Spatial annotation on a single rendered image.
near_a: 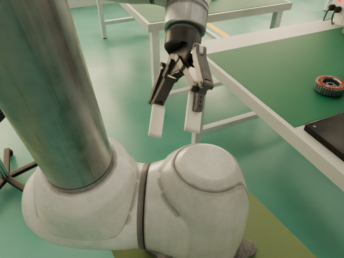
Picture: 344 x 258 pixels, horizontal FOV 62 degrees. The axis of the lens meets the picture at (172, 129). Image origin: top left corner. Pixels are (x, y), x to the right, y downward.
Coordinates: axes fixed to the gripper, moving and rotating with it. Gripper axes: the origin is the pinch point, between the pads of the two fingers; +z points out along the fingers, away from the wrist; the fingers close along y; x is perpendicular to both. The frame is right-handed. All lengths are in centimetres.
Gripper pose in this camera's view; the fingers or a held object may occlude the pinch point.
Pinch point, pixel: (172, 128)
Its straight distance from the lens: 55.9
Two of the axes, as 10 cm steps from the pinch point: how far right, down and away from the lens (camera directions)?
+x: -8.4, -2.0, -5.0
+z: -1.2, 9.8, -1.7
